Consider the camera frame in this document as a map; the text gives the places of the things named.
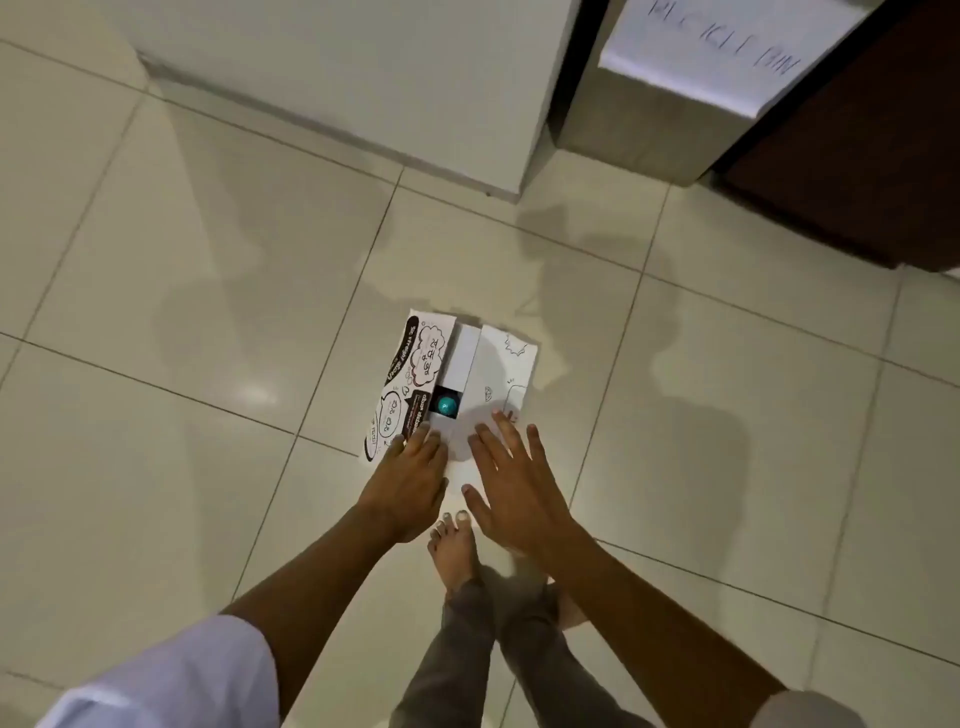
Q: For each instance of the white paper sign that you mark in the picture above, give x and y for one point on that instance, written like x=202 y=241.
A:
x=712 y=52

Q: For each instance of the person's white shirt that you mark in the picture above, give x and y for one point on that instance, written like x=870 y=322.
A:
x=165 y=675

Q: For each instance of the person's right forearm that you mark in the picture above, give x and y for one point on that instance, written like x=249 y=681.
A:
x=652 y=630

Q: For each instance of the steel bin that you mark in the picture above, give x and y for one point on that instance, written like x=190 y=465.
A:
x=645 y=127

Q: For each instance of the person's left forearm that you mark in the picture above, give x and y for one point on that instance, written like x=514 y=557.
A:
x=322 y=592

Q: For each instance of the dark maroon refrigerator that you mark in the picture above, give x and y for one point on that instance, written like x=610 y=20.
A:
x=862 y=150

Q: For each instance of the person's left foot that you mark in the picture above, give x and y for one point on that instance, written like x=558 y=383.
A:
x=452 y=551

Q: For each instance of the printed cardboard box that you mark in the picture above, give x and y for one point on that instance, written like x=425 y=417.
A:
x=420 y=360

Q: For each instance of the person's right hand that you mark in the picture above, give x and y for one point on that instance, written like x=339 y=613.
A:
x=521 y=495

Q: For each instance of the person's left hand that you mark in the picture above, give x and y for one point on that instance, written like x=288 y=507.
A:
x=409 y=484

